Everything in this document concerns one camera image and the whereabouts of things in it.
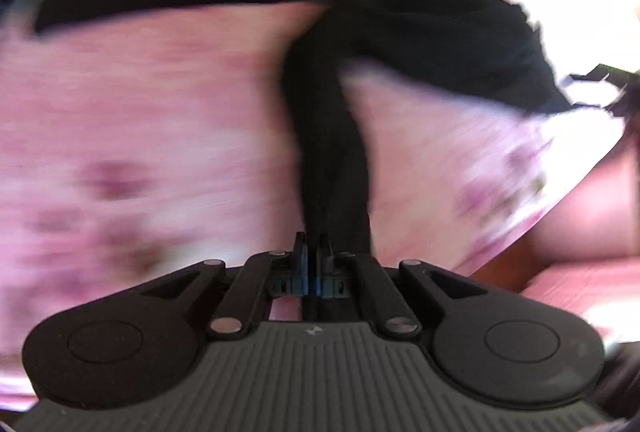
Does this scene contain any white floral bed sheet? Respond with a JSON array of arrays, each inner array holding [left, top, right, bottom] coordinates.
[[450, 0, 640, 275]]

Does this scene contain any pink rose blanket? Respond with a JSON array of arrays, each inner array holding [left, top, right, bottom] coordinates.
[[0, 0, 566, 413]]

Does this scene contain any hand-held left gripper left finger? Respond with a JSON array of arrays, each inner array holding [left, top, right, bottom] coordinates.
[[141, 232, 309, 339]]

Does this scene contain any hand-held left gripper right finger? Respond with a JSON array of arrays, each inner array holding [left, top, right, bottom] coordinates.
[[318, 233, 489, 338]]

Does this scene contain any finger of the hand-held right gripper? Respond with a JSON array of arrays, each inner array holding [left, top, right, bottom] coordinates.
[[569, 63, 640, 118]]

